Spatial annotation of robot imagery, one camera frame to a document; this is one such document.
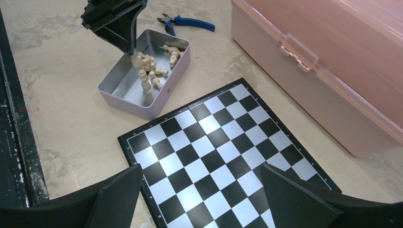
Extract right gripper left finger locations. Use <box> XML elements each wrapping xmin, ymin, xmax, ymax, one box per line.
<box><xmin>0</xmin><ymin>164</ymin><xmax>143</xmax><ymax>228</ymax></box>

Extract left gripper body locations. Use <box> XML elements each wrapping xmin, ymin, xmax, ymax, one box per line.
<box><xmin>81</xmin><ymin>0</ymin><xmax>147</xmax><ymax>30</ymax></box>

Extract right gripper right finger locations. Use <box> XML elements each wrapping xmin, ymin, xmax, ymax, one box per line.
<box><xmin>261</xmin><ymin>163</ymin><xmax>403</xmax><ymax>228</ymax></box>

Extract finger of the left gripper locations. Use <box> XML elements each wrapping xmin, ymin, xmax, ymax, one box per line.
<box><xmin>91</xmin><ymin>6</ymin><xmax>145</xmax><ymax>56</ymax></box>

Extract light wooden chess pieces pile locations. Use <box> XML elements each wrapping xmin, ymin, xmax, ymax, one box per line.
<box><xmin>131</xmin><ymin>44</ymin><xmax>184</xmax><ymax>92</ymax></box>

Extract black white chess board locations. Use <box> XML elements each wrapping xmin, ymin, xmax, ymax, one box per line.
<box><xmin>118</xmin><ymin>78</ymin><xmax>340</xmax><ymax>228</ymax></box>

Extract silver pink metal tin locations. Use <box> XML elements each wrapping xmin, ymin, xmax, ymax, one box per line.
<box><xmin>98</xmin><ymin>29</ymin><xmax>191</xmax><ymax>121</ymax></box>

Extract pink plastic storage box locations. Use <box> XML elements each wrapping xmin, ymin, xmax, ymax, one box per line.
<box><xmin>231</xmin><ymin>0</ymin><xmax>403</xmax><ymax>157</ymax></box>

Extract blue handled cutting pliers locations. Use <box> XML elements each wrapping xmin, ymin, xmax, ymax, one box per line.
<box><xmin>157</xmin><ymin>13</ymin><xmax>215</xmax><ymax>36</ymax></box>

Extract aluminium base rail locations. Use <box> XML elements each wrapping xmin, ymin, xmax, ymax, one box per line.
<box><xmin>0</xmin><ymin>19</ymin><xmax>49</xmax><ymax>208</ymax></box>

